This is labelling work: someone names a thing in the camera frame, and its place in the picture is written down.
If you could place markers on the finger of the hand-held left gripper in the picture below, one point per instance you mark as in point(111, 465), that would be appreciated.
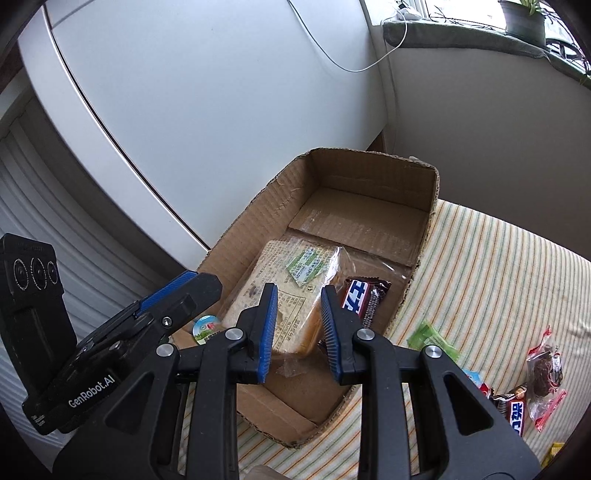
point(166, 290)

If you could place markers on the yellow snack packet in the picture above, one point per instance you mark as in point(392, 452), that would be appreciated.
point(554, 452)

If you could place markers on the brown chocolate bar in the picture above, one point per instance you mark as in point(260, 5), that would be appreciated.
point(516, 410)
point(362, 293)

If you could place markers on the blue snack packet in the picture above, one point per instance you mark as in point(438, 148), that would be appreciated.
point(472, 376)

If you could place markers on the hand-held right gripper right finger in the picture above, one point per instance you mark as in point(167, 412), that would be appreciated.
point(330, 337)

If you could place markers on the light green snack packet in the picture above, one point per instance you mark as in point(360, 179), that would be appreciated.
point(427, 334)

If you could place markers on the white slatted panel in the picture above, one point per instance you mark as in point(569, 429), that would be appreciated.
point(69, 207)

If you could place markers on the red clear dark snack packet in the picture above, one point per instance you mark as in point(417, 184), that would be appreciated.
point(545, 369)

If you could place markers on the grey-green window sill cushion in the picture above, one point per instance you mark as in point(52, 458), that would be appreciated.
point(461, 37)

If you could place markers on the dark plant pot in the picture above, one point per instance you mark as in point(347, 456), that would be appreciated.
point(524, 23)

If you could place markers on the white charger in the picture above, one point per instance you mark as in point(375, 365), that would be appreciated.
point(408, 11)

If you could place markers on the cardboard box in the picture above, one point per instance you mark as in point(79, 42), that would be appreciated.
point(355, 217)

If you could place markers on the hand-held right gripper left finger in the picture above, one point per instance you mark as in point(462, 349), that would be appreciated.
point(268, 332)

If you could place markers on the clear wrapped bread package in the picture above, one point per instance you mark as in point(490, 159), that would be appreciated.
point(272, 263)

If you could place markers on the round green-white jelly cup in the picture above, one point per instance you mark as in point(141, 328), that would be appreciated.
point(206, 330)

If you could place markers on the white wardrobe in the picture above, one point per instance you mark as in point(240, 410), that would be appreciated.
point(207, 115)

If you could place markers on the striped bed sheet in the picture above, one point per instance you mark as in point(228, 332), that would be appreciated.
point(485, 277)

